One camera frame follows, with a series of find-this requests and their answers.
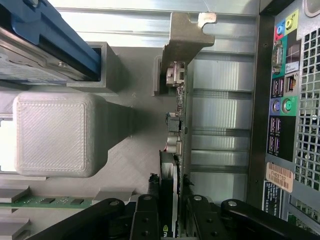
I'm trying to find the grey printed parts rack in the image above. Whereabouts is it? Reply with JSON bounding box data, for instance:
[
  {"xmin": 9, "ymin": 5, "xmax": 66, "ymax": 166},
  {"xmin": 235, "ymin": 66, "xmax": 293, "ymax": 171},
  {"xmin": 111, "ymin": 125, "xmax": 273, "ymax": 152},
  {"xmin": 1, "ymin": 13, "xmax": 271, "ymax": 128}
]
[{"xmin": 0, "ymin": 41, "xmax": 195, "ymax": 240}]

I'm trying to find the loose green RAM stick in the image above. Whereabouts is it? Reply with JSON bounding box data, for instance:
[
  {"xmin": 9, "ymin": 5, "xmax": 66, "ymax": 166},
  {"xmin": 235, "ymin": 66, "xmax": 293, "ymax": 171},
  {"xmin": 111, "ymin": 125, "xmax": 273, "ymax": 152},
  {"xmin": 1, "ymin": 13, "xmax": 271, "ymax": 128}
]
[{"xmin": 0, "ymin": 195, "xmax": 95, "ymax": 209}]

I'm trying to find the hard disk with blue rails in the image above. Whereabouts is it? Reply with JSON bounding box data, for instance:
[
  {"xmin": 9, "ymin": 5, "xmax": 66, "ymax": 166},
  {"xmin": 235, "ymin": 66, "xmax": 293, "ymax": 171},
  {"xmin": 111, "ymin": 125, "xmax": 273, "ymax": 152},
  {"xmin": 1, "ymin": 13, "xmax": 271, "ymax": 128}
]
[{"xmin": 0, "ymin": 0, "xmax": 103, "ymax": 86}]

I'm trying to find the black grey PC case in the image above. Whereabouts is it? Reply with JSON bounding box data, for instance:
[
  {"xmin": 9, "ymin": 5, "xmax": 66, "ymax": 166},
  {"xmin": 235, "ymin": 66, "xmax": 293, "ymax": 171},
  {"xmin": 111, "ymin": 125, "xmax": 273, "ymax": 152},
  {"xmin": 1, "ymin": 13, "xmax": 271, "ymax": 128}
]
[{"xmin": 246, "ymin": 0, "xmax": 320, "ymax": 240}]

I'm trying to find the orange service tag sticker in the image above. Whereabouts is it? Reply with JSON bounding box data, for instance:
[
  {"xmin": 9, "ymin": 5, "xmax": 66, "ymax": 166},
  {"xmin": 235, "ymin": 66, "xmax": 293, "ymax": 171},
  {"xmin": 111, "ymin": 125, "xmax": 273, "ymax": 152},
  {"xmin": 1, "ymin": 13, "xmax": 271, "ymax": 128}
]
[{"xmin": 265, "ymin": 161, "xmax": 294, "ymax": 193}]

